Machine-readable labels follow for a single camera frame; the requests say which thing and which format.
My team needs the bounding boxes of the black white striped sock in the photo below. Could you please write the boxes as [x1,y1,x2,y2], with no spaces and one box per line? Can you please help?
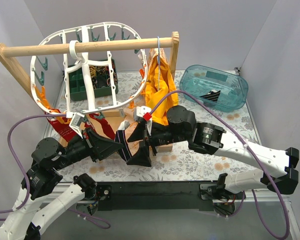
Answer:
[200,89,221,102]

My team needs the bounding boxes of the white clip sock hanger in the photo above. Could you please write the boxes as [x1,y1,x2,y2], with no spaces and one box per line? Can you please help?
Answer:
[29,22,148,115]

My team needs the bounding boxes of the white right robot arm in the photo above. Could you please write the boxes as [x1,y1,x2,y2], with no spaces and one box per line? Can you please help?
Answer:
[126,105,299,199]

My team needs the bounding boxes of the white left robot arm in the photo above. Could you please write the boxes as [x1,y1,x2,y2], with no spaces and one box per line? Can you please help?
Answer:
[0,128,123,240]

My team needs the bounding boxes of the white orange patterned cloth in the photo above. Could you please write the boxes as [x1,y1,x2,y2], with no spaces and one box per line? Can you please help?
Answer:
[114,47,171,156]

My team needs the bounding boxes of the red christmas sock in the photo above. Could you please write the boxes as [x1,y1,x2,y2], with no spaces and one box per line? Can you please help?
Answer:
[88,112,116,140]
[46,114,77,143]

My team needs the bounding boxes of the yellow garment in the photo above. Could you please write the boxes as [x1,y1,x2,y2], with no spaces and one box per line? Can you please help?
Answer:
[145,55,179,126]

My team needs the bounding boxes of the green compartment organizer box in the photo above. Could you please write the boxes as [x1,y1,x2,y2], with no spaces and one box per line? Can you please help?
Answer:
[64,58,120,102]

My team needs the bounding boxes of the teal transparent plastic bin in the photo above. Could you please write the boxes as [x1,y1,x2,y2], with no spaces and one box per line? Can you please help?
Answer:
[179,64,249,112]

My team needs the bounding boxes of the wooden clothes rack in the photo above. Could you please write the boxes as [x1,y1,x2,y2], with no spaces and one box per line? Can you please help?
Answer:
[0,31,180,153]

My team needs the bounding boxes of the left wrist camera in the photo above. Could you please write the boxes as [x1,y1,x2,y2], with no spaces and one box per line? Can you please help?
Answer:
[66,112,86,138]

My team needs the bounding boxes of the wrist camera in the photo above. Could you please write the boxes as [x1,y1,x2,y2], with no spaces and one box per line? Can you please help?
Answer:
[133,106,153,128]
[66,112,86,138]

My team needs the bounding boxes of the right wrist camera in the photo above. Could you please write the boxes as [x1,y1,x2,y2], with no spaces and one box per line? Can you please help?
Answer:
[133,106,153,128]

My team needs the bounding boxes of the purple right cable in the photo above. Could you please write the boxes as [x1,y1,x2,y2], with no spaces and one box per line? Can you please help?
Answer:
[149,90,290,240]

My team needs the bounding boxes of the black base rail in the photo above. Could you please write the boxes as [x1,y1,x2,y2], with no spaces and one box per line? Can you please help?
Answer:
[76,181,246,212]

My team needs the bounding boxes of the blue wire hanger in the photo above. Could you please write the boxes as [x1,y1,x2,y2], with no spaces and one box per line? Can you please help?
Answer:
[157,36,161,92]

